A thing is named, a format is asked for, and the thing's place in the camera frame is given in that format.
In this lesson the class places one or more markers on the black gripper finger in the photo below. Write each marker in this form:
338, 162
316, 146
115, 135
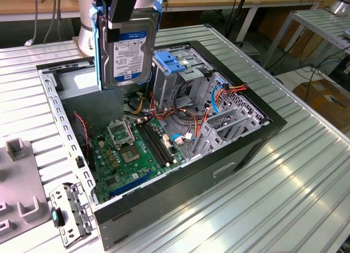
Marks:
105, 1
123, 7

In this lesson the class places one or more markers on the hard disk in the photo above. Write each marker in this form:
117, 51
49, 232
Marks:
131, 59

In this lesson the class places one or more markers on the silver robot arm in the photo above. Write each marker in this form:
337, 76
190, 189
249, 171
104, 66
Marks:
85, 26

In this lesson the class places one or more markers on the metal disk bay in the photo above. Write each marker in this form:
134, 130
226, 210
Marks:
253, 121

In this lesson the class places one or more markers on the wooden desk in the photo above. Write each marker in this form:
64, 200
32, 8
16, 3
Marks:
191, 0

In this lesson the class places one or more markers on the blue drive cage latch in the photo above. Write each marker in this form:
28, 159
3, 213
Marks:
169, 63

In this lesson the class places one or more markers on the metal optical drive cage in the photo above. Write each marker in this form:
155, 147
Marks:
164, 86

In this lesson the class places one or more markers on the grey power supply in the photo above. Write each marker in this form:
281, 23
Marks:
90, 105

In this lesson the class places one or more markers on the black RAM slot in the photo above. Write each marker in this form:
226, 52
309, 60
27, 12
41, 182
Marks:
158, 143
150, 143
162, 143
154, 143

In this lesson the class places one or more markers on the CPU socket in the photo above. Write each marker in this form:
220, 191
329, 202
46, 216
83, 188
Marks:
131, 156

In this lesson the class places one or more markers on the black case side latch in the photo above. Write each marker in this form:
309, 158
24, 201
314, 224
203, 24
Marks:
80, 163

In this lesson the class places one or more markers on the green motherboard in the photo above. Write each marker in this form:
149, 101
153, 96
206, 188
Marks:
142, 168

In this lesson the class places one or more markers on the brown cardboard boxes stacked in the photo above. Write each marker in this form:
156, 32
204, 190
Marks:
298, 42

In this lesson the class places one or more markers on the blue expansion slot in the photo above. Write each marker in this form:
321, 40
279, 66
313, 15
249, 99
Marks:
128, 185

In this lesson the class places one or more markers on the black PC case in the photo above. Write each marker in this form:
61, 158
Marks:
177, 193

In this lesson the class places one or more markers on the grey parts rack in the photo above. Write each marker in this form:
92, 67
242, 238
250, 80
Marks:
16, 179

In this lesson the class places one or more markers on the metal slat side table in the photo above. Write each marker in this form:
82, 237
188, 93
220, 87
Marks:
322, 24

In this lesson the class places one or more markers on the brown cardboard box labelled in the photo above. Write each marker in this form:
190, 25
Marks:
314, 100

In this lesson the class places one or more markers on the black latch blue tab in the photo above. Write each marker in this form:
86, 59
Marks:
54, 216

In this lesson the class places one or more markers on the metal slot cover bracket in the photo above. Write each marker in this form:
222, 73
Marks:
82, 217

